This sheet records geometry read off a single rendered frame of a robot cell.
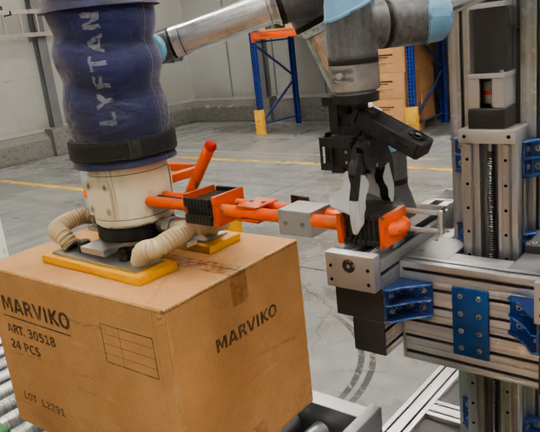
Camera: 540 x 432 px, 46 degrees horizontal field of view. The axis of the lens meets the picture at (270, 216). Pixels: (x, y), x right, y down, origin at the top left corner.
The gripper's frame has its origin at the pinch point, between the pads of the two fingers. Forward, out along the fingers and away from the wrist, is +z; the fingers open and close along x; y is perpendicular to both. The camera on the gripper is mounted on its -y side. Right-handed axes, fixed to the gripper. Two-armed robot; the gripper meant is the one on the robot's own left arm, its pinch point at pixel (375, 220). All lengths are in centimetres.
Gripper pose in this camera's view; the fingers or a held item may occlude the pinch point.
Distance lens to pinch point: 101.4
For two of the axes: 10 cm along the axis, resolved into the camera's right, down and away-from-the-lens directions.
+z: 1.1, 9.6, 2.7
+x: -6.3, 2.8, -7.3
